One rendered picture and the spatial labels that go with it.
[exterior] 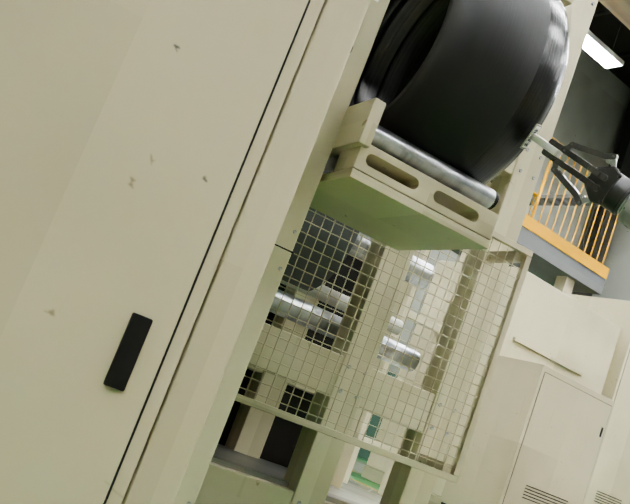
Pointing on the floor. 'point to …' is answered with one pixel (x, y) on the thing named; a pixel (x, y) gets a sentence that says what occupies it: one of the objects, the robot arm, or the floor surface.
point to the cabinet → (532, 439)
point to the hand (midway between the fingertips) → (546, 145)
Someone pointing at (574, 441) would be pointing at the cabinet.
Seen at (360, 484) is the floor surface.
